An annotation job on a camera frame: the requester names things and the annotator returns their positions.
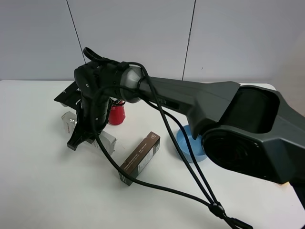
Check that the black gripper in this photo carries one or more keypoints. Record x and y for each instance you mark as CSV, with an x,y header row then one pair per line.
x,y
83,98

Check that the white rectangular box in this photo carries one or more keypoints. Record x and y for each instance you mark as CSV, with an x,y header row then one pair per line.
x,y
69,120

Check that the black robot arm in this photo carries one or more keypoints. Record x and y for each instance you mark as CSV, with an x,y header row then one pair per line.
x,y
246,129

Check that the red soda can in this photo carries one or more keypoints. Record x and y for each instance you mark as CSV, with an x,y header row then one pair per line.
x,y
117,112

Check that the brown rectangular box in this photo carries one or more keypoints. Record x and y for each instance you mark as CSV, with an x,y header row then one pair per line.
x,y
141,156

